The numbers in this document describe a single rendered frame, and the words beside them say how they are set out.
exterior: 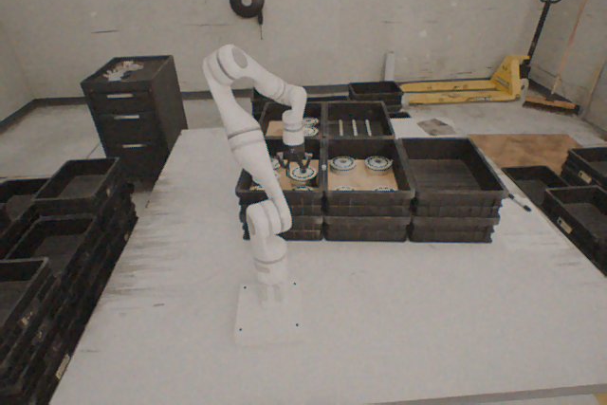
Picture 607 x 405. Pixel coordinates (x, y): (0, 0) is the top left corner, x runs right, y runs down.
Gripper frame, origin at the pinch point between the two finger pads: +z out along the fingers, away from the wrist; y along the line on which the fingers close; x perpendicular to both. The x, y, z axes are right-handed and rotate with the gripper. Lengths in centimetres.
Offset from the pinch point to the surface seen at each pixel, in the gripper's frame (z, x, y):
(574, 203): 50, 59, 143
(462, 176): 5, 10, 65
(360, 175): 4.7, 7.6, 25.2
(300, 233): 13.9, -18.4, 3.9
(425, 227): 10, -15, 48
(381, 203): 0.1, -16.5, 31.7
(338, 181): 4.7, 2.8, 16.4
